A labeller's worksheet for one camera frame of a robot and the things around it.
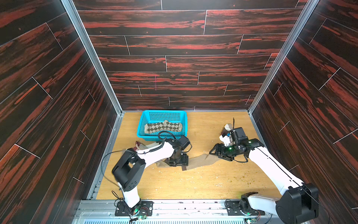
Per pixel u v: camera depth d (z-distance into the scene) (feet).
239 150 1.93
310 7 2.17
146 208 2.40
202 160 3.03
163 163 2.91
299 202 1.28
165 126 3.54
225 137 2.47
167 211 2.42
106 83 3.23
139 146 3.12
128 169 1.55
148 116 3.57
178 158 2.42
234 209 2.41
